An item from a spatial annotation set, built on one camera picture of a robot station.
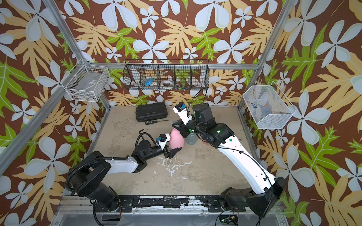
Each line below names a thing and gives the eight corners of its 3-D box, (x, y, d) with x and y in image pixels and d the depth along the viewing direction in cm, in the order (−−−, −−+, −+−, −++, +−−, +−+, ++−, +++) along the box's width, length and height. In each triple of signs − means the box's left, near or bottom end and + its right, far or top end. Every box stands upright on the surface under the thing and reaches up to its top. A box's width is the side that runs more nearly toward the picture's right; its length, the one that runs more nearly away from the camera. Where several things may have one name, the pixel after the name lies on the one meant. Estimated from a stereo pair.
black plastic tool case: (135, 121, 112) (133, 117, 107) (139, 107, 122) (137, 102, 118) (166, 121, 112) (166, 117, 107) (168, 107, 122) (167, 102, 118)
